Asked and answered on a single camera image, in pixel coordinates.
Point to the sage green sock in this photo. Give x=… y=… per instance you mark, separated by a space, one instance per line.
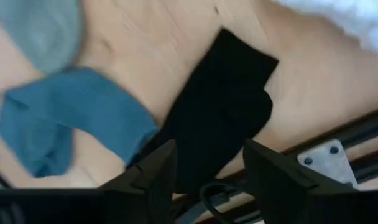
x=43 y=31

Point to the black sock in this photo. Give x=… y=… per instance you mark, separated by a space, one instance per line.
x=214 y=109

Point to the silver corner bracket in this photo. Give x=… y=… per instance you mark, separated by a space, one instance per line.
x=325 y=165

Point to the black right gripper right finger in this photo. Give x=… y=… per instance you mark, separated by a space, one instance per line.
x=276 y=180

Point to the blue sock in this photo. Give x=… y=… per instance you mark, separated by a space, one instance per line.
x=67 y=105

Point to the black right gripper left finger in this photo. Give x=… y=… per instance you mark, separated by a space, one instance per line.
x=158 y=174

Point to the white crumpled cloth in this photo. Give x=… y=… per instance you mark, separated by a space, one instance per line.
x=357 y=18

